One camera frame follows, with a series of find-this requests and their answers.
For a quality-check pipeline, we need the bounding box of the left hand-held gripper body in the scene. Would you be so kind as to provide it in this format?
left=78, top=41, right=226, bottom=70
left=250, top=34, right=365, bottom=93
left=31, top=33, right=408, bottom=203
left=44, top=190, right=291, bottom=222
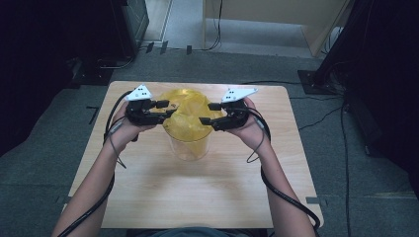
left=124, top=83, right=166, bottom=126

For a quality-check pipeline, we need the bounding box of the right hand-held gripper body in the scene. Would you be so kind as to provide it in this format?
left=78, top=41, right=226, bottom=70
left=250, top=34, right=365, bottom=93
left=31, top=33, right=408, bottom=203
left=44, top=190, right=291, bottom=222
left=212, top=86, right=260, bottom=132

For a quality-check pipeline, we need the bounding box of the clear plastic container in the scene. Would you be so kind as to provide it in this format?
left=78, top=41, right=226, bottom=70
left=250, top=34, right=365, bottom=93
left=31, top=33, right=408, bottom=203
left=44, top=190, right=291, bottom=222
left=162, top=88, right=215, bottom=162

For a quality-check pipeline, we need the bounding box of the person's right hand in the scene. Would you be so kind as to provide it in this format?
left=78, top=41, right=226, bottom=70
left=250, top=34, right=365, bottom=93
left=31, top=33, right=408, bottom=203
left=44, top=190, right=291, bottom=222
left=226, top=96, right=275, bottom=155

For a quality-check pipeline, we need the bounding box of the person's left hand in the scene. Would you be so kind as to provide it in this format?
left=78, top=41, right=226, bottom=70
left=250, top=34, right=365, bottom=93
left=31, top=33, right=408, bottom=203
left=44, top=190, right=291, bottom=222
left=104, top=101, right=156, bottom=153

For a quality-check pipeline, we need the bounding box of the black metal stand foot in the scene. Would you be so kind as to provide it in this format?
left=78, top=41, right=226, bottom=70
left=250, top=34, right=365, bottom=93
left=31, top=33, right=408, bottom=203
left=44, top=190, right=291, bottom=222
left=68, top=56, right=134, bottom=89

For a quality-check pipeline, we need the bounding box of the black cabinet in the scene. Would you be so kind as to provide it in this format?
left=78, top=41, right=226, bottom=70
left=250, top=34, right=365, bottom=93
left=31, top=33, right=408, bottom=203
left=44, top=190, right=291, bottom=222
left=110, top=0, right=150, bottom=61

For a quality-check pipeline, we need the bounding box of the light wooden furniture panel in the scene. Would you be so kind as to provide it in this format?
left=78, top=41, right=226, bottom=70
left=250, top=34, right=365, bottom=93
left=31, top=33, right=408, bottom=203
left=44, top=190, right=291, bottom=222
left=202, top=0, right=351, bottom=57

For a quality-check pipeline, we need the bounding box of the thin right gripper cable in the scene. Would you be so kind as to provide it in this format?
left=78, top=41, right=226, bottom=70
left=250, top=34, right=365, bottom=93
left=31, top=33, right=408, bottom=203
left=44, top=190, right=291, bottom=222
left=245, top=116, right=269, bottom=165

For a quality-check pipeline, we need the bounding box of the thin gripper cable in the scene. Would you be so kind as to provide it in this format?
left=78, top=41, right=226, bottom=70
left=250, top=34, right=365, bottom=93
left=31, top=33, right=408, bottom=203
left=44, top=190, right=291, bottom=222
left=245, top=116, right=269, bottom=165
left=107, top=118, right=128, bottom=170

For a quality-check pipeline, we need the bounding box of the thin left gripper cable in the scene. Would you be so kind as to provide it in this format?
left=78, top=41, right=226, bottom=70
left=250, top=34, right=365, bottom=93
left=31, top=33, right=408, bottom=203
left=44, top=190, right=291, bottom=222
left=107, top=118, right=128, bottom=170

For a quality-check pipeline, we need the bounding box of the black hanging cable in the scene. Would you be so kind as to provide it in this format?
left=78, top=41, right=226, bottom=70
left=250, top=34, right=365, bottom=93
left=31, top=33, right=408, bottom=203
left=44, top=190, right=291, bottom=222
left=200, top=0, right=224, bottom=52

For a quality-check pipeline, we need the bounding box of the black stand base plate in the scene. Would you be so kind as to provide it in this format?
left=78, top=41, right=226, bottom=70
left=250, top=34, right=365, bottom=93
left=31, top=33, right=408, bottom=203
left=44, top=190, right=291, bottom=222
left=297, top=69, right=338, bottom=96

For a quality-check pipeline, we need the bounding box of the thick black left gripper cable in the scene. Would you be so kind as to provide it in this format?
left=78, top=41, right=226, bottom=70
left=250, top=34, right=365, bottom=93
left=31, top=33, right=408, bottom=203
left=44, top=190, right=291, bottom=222
left=56, top=90, right=133, bottom=237

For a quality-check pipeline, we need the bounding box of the thick black gripper cable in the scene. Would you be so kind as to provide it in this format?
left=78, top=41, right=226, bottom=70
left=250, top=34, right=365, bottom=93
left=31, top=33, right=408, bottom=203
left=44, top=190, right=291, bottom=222
left=56, top=90, right=133, bottom=237
left=244, top=108, right=322, bottom=237

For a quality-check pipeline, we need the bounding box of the thick black right gripper cable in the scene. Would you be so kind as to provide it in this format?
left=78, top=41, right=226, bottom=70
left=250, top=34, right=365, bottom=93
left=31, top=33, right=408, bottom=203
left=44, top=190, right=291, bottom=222
left=244, top=108, right=322, bottom=237

